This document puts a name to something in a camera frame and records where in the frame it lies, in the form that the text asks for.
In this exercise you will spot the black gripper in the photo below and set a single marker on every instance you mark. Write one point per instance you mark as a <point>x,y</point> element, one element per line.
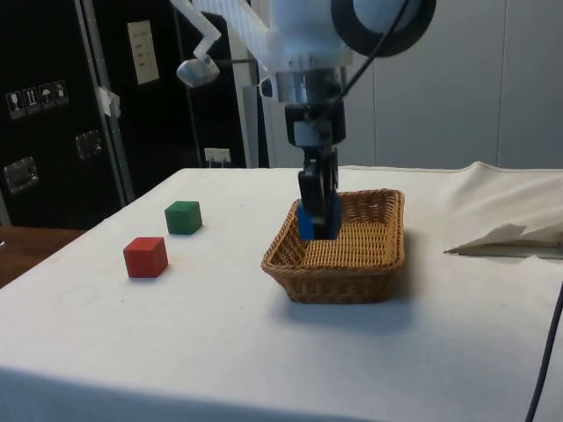
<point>336,123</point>

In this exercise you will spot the blue cube block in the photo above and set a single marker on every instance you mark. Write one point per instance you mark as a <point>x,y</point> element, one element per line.
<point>304,226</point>

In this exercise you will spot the red cube block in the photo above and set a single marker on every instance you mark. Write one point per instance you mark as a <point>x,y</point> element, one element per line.
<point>145,259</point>

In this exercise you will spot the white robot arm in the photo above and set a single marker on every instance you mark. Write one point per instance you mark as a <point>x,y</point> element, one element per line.
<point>303,31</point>

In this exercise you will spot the wicker basket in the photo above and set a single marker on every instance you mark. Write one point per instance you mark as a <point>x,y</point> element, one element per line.
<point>352,268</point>

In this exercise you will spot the green cube block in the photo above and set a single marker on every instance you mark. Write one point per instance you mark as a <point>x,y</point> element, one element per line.
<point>182,217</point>

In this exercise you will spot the pale locker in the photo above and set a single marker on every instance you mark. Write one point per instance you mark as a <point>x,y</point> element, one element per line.
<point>462,110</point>

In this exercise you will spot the black cabinet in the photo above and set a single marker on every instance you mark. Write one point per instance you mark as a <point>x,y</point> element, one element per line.
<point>53,57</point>

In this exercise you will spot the white wall socket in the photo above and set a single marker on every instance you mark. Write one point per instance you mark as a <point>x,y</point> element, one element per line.
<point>217,154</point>

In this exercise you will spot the white bracket with silver knob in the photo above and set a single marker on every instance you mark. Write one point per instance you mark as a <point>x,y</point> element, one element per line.
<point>198,70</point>

